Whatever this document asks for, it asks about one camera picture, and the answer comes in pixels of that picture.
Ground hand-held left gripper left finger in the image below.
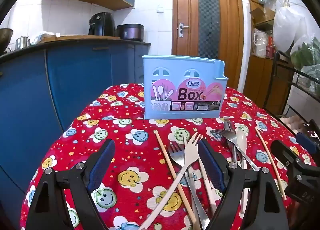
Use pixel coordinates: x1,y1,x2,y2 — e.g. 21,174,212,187
25,139,116,230

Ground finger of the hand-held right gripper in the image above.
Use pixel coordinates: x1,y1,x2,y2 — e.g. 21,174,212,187
297,119,320,152
271,140,300,170

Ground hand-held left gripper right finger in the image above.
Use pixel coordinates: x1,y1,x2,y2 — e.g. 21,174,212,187
197,140,290,230

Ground wooden chopstick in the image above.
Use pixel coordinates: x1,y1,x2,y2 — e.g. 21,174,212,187
154,130,200,230
255,127,287,200

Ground cream plastic fork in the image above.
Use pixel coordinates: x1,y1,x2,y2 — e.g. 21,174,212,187
137,132,204,230

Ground metal fork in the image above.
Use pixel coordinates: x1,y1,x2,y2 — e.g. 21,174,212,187
223,119,238,164
210,129,259,171
167,144,210,230

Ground white plastic spoon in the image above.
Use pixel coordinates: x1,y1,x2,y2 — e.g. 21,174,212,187
236,130,248,214

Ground light blue utensil box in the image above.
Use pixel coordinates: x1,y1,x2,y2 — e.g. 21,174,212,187
142,55,228,120

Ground pile of eggs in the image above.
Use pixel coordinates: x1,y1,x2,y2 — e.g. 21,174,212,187
280,116,304,133

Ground red floral tablecloth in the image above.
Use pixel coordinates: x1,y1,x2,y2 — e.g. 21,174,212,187
20,83,318,230

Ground wooden shelf unit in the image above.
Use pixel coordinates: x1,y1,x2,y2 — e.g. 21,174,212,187
245,0,295,110

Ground bag of green vegetables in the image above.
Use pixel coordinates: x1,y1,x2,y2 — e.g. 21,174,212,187
290,35,320,75

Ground blue base cabinet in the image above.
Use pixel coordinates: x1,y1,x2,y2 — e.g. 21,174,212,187
0,37,152,220

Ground red bottles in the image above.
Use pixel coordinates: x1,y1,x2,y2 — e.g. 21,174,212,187
266,35,277,58

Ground white kettle in plastic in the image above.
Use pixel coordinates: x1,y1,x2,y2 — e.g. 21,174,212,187
253,30,268,58

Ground white plastic bag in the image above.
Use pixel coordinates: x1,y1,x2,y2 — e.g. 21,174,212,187
272,5,308,53

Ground cardboard box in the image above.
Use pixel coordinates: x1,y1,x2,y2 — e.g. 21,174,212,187
250,7,272,24

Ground dark rice cooker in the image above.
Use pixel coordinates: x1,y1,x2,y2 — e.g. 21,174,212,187
116,23,145,41

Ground black air fryer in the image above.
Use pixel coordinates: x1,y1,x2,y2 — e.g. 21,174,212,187
88,12,117,37

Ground white cloth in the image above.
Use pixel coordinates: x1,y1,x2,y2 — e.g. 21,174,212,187
30,32,60,44

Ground wooden door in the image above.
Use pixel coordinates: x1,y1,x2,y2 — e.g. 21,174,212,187
172,0,244,93

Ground dark bowl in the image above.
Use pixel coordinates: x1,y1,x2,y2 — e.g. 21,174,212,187
0,28,14,53

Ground black wire rack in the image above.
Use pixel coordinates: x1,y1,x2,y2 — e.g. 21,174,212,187
265,51,320,127

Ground metal door handle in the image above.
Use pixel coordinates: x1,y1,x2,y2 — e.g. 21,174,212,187
177,22,190,38

